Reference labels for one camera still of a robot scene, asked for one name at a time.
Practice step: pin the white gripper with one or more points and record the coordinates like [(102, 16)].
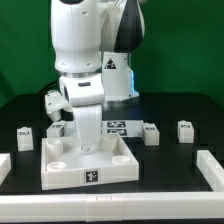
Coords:
[(85, 96)]

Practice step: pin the white square table top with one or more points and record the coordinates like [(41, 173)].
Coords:
[(65, 165)]

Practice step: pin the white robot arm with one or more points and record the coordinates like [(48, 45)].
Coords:
[(81, 31)]

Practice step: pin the white fiducial marker sheet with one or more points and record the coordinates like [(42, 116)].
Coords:
[(125, 128)]

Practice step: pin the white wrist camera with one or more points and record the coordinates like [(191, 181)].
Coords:
[(55, 102)]

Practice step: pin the white U-shaped obstacle wall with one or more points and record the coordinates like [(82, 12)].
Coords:
[(122, 206)]

